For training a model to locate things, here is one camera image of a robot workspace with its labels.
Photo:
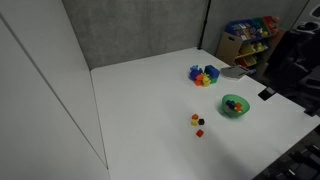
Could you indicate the dark blue cube block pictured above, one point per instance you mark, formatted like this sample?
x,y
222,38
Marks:
x,y
230,104

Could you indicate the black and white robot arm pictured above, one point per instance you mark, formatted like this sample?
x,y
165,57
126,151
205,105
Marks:
x,y
296,63

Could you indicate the orange cube block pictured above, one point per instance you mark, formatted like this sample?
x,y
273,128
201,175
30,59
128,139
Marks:
x,y
195,116
238,105

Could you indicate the yellow cube block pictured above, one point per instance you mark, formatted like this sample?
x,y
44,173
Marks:
x,y
194,122

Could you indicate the dark purple cube block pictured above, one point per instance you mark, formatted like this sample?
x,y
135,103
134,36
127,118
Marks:
x,y
201,121

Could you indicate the red cube block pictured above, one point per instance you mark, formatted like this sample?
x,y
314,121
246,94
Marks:
x,y
199,133

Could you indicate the green plastic bowl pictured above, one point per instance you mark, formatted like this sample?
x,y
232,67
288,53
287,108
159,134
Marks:
x,y
228,112

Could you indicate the purple toy brick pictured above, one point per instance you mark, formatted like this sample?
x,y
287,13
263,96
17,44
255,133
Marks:
x,y
194,74

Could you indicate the orange toy brick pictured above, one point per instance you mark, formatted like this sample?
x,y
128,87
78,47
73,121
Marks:
x,y
199,80

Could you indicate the yellow toy brick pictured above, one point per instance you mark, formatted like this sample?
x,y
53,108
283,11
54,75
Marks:
x,y
206,80

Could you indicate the green toy brick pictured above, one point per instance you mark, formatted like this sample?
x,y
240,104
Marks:
x,y
214,81

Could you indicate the large blue toy brick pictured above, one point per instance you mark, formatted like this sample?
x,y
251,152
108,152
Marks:
x,y
212,71

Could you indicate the grey folded cloth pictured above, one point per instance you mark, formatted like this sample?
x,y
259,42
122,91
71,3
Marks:
x,y
234,72

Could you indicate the black vertical pole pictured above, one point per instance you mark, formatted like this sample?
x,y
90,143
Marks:
x,y
204,25

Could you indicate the wooden toy bin shelf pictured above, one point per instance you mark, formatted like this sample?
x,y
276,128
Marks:
x,y
230,45

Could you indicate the blue toy bin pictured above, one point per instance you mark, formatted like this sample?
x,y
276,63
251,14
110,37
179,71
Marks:
x,y
243,30

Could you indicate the small black flat plate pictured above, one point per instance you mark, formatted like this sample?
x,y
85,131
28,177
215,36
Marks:
x,y
266,93

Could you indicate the green toy bin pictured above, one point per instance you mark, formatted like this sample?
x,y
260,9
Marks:
x,y
263,26

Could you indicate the red toy bin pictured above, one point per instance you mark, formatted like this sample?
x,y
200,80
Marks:
x,y
271,22

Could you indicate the black equipment frame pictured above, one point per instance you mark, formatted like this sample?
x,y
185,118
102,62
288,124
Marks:
x,y
296,160

